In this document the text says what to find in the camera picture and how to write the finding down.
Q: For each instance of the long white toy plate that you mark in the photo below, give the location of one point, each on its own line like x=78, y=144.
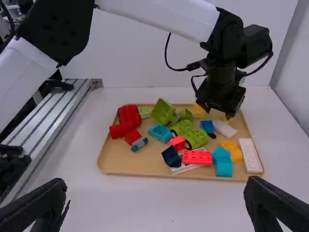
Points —
x=251, y=155

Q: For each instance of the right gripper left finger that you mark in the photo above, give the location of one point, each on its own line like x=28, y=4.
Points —
x=31, y=210

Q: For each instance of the blue grey toy brick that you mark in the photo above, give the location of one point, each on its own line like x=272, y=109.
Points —
x=139, y=144

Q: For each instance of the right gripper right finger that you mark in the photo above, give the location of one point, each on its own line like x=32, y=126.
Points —
x=277, y=210

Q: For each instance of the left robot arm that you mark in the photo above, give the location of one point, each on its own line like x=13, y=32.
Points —
x=149, y=14

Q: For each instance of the orange yellow toy brick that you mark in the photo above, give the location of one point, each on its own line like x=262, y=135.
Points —
x=233, y=149

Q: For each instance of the small green toy brick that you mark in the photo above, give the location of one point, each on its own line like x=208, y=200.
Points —
x=186, y=115

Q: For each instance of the long coral toy brick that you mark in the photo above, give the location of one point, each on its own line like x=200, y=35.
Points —
x=196, y=157

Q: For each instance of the dark navy toy brick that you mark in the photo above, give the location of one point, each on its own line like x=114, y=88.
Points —
x=171, y=157

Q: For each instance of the small coral toy brick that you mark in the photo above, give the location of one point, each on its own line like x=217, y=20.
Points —
x=178, y=143

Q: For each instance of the green toy car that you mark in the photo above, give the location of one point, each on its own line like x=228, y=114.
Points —
x=190, y=133

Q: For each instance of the tan tray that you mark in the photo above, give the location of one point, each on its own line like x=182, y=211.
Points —
x=120, y=159

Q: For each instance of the white toy brick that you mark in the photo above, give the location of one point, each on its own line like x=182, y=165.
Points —
x=225, y=129

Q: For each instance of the large lime green toy brick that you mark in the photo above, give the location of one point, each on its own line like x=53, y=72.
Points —
x=163, y=112

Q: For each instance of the thin white toy plate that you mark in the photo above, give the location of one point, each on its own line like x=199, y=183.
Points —
x=181, y=169

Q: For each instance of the red toy brick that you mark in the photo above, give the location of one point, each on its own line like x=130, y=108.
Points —
x=132, y=137
x=129, y=114
x=119, y=130

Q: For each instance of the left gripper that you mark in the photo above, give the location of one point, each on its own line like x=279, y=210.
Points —
x=222, y=96

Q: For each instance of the black toy brick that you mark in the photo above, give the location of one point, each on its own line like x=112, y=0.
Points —
x=212, y=135

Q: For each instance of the silver rails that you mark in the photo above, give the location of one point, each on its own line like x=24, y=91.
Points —
x=48, y=120

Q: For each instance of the pale green toy brick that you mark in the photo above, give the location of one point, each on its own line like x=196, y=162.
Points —
x=144, y=112

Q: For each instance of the cyan toy brick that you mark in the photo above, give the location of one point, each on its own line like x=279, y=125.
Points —
x=220, y=154
x=159, y=133
x=224, y=169

